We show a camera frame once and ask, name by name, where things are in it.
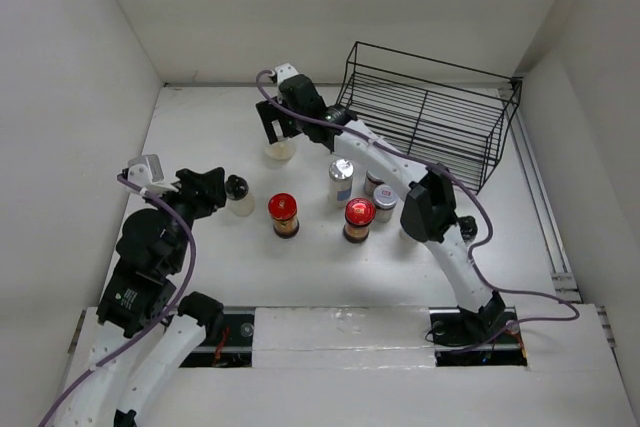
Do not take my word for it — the front red label spice jar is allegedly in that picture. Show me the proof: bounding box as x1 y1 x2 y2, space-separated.
372 184 398 223

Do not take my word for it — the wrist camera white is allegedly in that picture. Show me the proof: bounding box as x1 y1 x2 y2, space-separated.
268 63 299 85
124 154 178 195

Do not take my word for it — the black cap brown grinder right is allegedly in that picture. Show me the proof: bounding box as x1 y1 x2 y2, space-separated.
458 215 478 245

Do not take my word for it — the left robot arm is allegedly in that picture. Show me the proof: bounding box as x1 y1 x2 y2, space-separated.
40 155 226 426

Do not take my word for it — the red lid sauce jar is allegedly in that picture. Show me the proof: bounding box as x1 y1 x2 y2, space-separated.
343 198 376 244
267 193 300 239

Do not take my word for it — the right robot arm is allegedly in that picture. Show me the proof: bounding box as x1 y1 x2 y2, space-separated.
256 65 509 352

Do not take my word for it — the clear glass jar white powder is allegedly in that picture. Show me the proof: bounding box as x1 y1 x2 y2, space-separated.
264 138 296 162

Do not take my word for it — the back red label spice jar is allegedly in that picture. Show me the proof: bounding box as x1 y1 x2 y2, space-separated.
363 170 384 197

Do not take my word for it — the black cap white grinder left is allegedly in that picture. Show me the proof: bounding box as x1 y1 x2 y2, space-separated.
224 174 255 217

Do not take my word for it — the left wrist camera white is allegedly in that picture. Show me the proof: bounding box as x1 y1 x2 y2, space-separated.
124 154 178 195

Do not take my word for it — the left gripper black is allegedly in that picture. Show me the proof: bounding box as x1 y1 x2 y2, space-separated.
146 165 226 270

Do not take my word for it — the silver lid blue label shaker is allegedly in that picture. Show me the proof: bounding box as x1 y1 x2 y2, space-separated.
328 158 354 207

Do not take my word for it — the black wire rack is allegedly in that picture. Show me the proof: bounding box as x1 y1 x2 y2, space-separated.
337 41 523 192

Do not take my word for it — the left red lid sauce jar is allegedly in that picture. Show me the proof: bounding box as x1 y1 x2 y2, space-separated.
267 193 300 239

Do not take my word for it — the red label spice jar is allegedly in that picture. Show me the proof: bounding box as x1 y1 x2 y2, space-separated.
363 170 384 197
372 184 398 223

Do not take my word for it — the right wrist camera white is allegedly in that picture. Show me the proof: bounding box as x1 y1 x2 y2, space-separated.
268 63 299 85

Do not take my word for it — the right red lid sauce jar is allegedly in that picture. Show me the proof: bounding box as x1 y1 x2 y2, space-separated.
343 198 376 244

